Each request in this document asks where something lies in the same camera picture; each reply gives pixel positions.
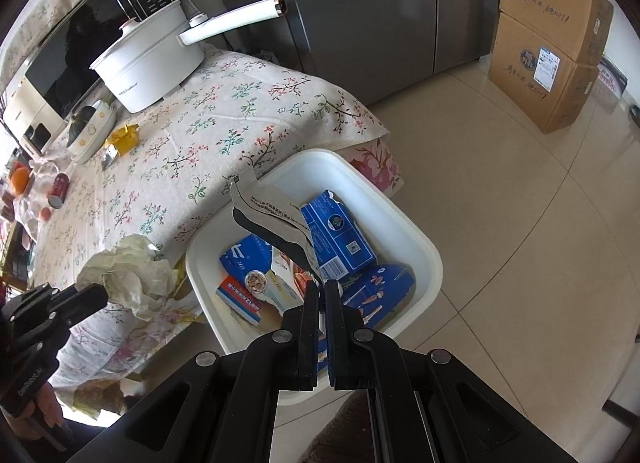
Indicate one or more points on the black and white microwave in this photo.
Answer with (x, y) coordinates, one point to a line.
(65, 63)

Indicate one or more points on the person's left hand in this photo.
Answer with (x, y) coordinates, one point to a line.
(49, 408)

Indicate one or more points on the blue and white box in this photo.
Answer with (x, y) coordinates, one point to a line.
(240, 258)

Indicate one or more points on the white plastic bin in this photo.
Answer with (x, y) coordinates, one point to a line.
(400, 223)

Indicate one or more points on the silver foil piece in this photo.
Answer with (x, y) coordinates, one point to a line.
(110, 158)

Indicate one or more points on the small mandarin orange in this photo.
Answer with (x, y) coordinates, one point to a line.
(45, 213)

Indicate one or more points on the floral tablecloth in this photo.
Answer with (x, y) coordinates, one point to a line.
(200, 143)

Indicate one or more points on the blue carton box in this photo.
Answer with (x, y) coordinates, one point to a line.
(375, 288)

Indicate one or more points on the yellow crumpled wrapper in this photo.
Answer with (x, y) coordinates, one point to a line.
(125, 138)

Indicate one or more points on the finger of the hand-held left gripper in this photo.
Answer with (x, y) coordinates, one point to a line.
(82, 303)

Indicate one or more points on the white electric pot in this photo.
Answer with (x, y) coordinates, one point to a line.
(145, 73)

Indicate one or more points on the white bowl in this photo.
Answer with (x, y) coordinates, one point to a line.
(92, 135)

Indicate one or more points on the red and blue box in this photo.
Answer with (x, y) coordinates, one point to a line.
(240, 300)

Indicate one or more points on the white paper towel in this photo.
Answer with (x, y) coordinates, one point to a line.
(130, 278)

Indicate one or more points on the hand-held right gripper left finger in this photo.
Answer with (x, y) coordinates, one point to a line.
(310, 343)

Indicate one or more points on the grey refrigerator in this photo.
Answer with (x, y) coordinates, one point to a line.
(375, 8)

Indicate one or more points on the large mandarin orange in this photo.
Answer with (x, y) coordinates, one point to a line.
(20, 179)

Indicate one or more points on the torn grey printed wrapper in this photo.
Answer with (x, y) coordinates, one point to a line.
(270, 208)

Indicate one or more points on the white air fryer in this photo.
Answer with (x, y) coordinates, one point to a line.
(20, 118)

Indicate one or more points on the dark green pumpkin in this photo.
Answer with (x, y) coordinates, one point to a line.
(82, 115)

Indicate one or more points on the red soda can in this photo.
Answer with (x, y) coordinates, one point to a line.
(59, 188)

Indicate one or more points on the blue milk carton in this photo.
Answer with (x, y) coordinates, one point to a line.
(335, 238)

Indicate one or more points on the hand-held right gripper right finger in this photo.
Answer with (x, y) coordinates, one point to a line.
(337, 343)

